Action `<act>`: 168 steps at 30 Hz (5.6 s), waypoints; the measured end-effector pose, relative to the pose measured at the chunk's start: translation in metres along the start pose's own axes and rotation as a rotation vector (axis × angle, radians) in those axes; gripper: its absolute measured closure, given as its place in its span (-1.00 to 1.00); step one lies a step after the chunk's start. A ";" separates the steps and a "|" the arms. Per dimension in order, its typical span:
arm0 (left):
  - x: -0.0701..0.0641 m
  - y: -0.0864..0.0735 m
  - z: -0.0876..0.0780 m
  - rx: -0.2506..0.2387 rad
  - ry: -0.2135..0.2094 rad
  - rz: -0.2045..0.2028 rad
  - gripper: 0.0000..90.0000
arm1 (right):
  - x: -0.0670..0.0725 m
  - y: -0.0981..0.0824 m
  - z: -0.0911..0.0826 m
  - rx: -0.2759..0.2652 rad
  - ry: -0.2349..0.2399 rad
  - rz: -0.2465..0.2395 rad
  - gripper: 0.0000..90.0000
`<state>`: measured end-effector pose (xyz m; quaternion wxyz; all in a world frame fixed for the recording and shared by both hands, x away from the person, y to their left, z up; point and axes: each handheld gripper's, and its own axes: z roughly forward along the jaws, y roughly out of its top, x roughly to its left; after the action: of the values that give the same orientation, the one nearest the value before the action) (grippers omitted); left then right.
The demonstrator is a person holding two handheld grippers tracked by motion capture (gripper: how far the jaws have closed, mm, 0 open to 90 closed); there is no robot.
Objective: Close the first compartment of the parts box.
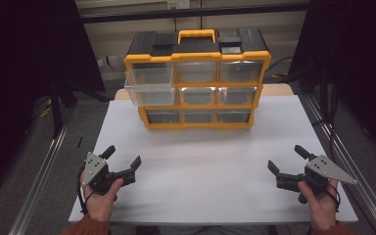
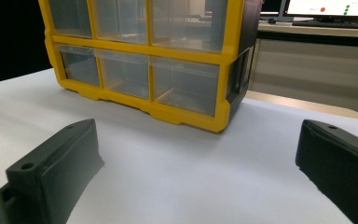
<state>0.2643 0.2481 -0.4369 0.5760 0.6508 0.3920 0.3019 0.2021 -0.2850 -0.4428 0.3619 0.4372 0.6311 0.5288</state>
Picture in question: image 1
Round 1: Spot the set of closed clear drawers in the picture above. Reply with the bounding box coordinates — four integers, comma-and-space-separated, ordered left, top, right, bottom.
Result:
145, 61, 263, 124

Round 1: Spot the black metal stand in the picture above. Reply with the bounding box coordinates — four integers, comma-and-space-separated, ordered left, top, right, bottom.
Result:
49, 79, 79, 139

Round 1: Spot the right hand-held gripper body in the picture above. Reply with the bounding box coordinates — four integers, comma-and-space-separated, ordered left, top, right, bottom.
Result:
275, 155, 358, 194

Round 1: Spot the person's left hand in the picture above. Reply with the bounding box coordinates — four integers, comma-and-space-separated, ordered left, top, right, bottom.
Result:
80, 177, 124, 223

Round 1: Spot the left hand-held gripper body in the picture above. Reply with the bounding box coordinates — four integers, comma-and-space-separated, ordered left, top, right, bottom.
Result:
81, 152, 137, 197

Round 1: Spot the white wall socket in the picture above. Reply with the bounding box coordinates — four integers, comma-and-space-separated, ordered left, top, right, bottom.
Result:
166, 0, 191, 10

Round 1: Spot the black floor cable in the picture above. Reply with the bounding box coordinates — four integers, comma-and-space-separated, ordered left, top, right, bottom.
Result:
264, 55, 295, 79

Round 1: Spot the dark curtain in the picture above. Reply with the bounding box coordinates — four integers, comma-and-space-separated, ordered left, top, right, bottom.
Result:
0, 0, 106, 204
288, 0, 376, 163

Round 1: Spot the aluminium floor rail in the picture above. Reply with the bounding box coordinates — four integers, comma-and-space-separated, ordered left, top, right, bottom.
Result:
8, 121, 71, 235
302, 93, 376, 235

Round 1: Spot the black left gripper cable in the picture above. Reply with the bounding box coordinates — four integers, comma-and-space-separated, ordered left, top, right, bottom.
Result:
75, 164, 96, 215

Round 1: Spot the clear plastic drawer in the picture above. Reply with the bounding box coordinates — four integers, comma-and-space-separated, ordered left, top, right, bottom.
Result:
123, 63, 177, 108

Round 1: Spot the yellow black drawer organizer cabinet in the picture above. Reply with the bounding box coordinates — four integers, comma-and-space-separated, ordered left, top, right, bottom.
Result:
123, 26, 272, 131

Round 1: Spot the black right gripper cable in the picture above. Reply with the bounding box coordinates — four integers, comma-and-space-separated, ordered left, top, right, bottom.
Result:
325, 182, 342, 213

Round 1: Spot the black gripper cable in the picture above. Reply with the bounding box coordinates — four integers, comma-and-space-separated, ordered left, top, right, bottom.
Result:
325, 182, 342, 213
75, 164, 96, 215

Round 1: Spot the person's right hand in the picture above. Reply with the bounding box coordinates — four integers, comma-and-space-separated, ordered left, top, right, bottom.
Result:
298, 178, 341, 231

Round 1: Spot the black horizontal bar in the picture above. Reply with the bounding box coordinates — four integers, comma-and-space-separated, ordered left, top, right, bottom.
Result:
78, 3, 310, 24

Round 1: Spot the yellow floor cable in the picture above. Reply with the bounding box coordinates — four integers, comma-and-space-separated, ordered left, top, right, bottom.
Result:
39, 98, 54, 118

